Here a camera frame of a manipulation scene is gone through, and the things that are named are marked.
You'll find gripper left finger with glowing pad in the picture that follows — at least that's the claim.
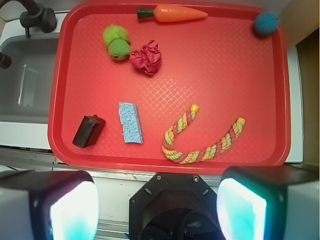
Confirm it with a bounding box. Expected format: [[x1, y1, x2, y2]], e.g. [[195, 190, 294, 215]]
[[0, 170, 100, 240]]

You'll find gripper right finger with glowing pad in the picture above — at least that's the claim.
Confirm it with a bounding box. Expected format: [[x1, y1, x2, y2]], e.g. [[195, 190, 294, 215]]
[[216, 165, 320, 240]]

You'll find black box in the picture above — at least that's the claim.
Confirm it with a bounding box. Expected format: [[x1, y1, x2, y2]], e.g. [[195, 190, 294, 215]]
[[72, 115, 106, 149]]

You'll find grey toy sink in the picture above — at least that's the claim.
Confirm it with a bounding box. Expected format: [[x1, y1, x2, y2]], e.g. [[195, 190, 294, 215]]
[[0, 32, 61, 125]]

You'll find blue sponge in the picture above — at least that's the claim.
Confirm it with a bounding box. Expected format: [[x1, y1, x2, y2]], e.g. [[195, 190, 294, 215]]
[[118, 102, 143, 144]]

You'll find red plastic tray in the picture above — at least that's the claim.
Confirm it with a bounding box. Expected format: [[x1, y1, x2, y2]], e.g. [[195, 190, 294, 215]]
[[48, 0, 291, 175]]

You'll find blue knitted ball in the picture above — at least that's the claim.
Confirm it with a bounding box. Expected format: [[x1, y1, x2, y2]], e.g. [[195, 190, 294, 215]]
[[254, 12, 279, 36]]

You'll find green plush toy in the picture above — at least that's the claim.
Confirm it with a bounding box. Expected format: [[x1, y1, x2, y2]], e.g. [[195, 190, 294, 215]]
[[103, 24, 131, 61]]

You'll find crumpled red paper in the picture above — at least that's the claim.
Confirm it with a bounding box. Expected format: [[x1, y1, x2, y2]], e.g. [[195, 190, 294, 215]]
[[129, 40, 162, 76]]

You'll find black toy faucet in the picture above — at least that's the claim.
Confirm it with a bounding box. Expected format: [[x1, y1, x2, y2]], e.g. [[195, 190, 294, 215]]
[[16, 0, 57, 38]]

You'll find orange plastic carrot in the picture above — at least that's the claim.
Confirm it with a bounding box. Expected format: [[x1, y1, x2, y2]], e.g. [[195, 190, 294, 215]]
[[137, 4, 208, 23]]

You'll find multicolour twisted rope toy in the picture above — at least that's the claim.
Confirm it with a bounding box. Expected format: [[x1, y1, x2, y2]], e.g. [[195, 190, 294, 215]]
[[161, 104, 246, 165]]

